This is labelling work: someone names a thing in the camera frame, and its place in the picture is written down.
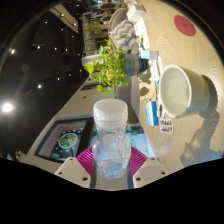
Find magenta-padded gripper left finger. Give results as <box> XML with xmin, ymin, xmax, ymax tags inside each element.
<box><xmin>54</xmin><ymin>146</ymin><xmax>98</xmax><ymax>189</ymax></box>

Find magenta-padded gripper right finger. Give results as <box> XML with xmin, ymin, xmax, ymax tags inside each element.
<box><xmin>128</xmin><ymin>146</ymin><xmax>168</xmax><ymax>188</ymax></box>

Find clear bottle with white cap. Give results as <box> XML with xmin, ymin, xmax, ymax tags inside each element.
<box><xmin>92</xmin><ymin>98</ymin><xmax>132</xmax><ymax>180</ymax></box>

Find decorated glass window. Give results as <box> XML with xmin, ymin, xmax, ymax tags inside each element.
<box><xmin>34</xmin><ymin>118</ymin><xmax>94</xmax><ymax>164</ymax></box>

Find pill blister pack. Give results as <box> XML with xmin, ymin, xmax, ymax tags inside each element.
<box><xmin>158</xmin><ymin>117</ymin><xmax>175</xmax><ymax>135</ymax></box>

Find flat blue box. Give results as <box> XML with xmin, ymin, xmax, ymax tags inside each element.
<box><xmin>145</xmin><ymin>100</ymin><xmax>160</xmax><ymax>127</ymax></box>

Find white paper cup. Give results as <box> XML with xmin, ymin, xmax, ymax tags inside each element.
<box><xmin>158</xmin><ymin>64</ymin><xmax>212</xmax><ymax>119</ymax></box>

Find ceiling lights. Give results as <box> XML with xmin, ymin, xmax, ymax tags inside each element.
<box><xmin>0</xmin><ymin>9</ymin><xmax>68</xmax><ymax>114</ymax></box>

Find green potted plant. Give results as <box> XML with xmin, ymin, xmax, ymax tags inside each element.
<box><xmin>84</xmin><ymin>34</ymin><xmax>153</xmax><ymax>98</ymax></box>

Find small blue white box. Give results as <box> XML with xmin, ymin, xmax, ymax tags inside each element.
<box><xmin>138</xmin><ymin>49</ymin><xmax>159</xmax><ymax>61</ymax></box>

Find grey zigzag striped cushion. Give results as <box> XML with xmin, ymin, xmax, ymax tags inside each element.
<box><xmin>109</xmin><ymin>18</ymin><xmax>139</xmax><ymax>51</ymax></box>

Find flat round red coaster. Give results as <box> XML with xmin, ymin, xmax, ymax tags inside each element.
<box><xmin>173</xmin><ymin>14</ymin><xmax>197</xmax><ymax>37</ymax></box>

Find grey curved sofa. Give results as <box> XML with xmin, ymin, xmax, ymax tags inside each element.
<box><xmin>107</xmin><ymin>7</ymin><xmax>141</xmax><ymax>54</ymax></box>

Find white and orange box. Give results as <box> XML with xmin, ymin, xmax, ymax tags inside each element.
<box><xmin>126</xmin><ymin>3</ymin><xmax>147</xmax><ymax>23</ymax></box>

